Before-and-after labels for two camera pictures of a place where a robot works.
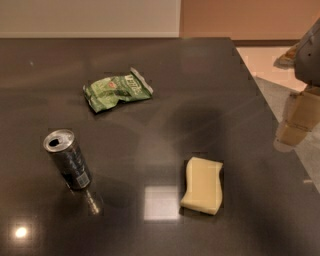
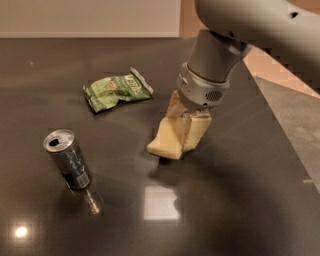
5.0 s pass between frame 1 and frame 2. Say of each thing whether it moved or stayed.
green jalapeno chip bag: stayed
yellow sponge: moved
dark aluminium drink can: stayed
